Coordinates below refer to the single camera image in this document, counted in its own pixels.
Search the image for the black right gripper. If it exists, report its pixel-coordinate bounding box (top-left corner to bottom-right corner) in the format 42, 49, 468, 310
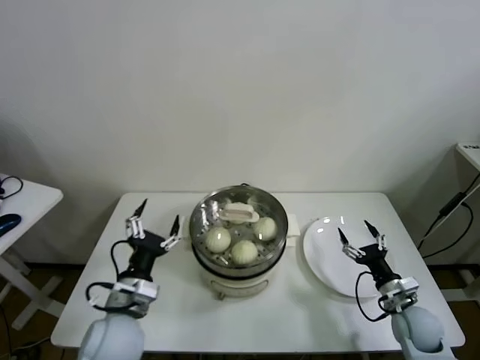
337, 220, 401, 288

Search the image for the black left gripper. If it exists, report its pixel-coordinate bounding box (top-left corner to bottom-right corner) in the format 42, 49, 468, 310
124, 198, 183, 281

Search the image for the glass lid with cream handle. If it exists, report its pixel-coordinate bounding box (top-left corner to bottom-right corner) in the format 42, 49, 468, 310
188, 186, 289, 269

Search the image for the stainless steel steamer basket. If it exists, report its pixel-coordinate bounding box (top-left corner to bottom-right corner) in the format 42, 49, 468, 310
187, 186, 289, 272

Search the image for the steel steamer pot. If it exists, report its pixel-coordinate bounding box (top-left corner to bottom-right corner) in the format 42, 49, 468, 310
175, 215, 301, 303

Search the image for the white round plate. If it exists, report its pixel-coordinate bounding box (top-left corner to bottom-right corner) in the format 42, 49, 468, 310
302, 215, 391, 300

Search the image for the white folding side table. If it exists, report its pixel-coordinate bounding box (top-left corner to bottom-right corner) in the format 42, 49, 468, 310
0, 174, 64, 333

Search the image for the blue computer mouse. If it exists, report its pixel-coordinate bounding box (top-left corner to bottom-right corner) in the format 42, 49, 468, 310
0, 213, 20, 236

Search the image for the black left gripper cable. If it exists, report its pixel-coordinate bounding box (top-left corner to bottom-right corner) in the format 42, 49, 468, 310
85, 239, 134, 311

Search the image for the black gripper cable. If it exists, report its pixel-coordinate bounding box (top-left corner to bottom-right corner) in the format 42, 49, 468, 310
354, 270, 393, 323
85, 239, 134, 311

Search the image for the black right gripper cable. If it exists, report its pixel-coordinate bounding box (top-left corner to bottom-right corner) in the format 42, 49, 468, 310
354, 270, 393, 323

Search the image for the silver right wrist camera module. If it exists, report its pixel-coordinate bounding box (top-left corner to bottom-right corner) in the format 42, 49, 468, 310
389, 276, 420, 301

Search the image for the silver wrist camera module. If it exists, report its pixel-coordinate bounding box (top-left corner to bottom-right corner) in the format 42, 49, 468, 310
112, 279, 161, 305
389, 276, 420, 301

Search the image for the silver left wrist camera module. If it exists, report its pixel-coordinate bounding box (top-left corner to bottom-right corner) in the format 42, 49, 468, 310
112, 279, 161, 305

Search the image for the black cable with power adapter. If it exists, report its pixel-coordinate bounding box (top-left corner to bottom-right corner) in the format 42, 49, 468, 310
415, 174, 480, 260

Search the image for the thin black looped cable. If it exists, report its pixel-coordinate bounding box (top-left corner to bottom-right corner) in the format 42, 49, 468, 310
0, 175, 24, 202

